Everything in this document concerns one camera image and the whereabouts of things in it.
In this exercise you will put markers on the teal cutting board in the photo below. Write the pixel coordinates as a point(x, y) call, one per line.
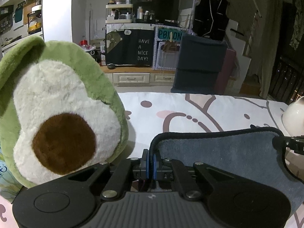
point(18, 14)

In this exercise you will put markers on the grey-blue towel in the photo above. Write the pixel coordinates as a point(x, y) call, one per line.
point(213, 147)

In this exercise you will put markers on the beige curtain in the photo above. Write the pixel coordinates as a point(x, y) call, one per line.
point(270, 45)

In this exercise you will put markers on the teal plate sign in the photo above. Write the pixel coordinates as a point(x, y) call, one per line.
point(169, 35)

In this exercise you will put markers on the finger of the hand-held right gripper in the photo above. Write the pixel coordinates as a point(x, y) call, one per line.
point(291, 143)

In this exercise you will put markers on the white perforated frame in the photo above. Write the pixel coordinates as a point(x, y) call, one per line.
point(155, 52)

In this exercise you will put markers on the white printed bed sheet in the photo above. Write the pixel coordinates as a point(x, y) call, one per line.
point(190, 114)

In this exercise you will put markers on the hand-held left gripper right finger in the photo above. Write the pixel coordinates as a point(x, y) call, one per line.
point(155, 169)

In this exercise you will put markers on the green avocado plush toy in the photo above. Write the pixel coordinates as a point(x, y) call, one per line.
point(59, 104)

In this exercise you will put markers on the light floral pillow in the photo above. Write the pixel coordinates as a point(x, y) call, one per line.
point(9, 178)

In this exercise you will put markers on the white plush toy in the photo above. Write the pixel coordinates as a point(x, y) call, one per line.
point(294, 118)

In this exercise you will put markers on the black garment with white piping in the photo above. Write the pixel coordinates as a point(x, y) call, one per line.
point(210, 14)

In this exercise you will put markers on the black pot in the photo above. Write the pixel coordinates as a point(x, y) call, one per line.
point(91, 53)

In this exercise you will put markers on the pink board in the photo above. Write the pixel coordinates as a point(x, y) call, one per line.
point(228, 71)

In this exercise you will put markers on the yellow kettle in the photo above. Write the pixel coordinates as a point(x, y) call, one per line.
point(35, 26)

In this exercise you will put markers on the cream drawer cabinet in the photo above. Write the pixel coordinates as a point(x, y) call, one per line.
point(133, 77)

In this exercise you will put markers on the red lidded container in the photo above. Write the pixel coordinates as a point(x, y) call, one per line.
point(83, 44)

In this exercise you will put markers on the black printed cloth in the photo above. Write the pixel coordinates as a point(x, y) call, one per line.
point(140, 47)

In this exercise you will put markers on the dark blue padded chair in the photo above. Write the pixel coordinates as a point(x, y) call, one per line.
point(199, 61)

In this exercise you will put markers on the white storage rack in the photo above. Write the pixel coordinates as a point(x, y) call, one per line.
point(118, 14)

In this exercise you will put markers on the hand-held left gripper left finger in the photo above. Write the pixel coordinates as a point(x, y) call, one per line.
point(147, 168)

